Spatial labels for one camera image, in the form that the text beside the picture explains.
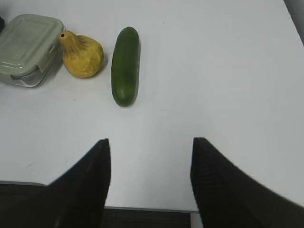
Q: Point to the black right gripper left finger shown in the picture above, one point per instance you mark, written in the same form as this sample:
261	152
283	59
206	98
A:
74	200

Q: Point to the yellow pear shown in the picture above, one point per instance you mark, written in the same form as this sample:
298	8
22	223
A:
82	56

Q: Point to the green lid glass container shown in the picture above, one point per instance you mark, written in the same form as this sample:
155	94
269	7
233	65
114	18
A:
30	49

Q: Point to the green cucumber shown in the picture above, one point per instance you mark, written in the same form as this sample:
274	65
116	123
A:
125	67

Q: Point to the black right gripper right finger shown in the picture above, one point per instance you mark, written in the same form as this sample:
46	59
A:
226	197

